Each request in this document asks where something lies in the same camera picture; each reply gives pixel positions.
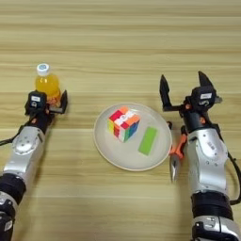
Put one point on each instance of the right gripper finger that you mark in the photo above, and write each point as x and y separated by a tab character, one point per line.
205	81
164	92

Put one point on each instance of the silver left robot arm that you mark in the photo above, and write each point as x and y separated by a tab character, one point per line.
25	150

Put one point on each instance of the green rectangular block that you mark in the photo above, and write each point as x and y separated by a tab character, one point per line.
148	141

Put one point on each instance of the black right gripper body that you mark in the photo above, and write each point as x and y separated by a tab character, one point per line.
194	120

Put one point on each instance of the multicoloured puzzle cube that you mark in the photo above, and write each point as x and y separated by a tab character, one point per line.
124	124

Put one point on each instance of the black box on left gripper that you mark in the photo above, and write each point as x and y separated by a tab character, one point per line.
36	102

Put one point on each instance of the round white plate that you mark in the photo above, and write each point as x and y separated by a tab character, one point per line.
125	157

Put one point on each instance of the orange juice bottle white cap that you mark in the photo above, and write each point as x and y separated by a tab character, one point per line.
47	83

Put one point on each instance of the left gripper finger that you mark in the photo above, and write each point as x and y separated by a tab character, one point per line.
64	100

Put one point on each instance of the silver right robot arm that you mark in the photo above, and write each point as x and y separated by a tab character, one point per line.
207	157

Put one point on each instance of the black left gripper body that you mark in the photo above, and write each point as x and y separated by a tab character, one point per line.
40	120

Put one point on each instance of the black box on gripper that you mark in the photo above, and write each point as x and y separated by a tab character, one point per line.
204	95
36	102

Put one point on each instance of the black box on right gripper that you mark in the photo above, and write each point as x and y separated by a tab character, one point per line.
204	95

